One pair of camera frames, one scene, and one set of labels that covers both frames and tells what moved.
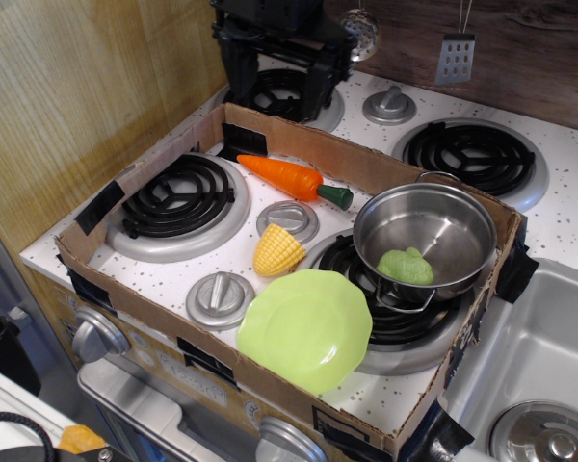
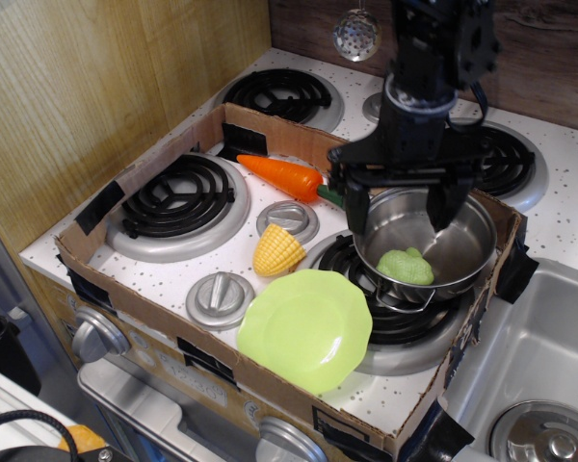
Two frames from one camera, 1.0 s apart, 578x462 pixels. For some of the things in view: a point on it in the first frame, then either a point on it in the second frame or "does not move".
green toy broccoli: [409, 267] does not move
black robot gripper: [297, 28] → [413, 147]
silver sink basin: [542, 346] does not move
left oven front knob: [95, 337] does not move
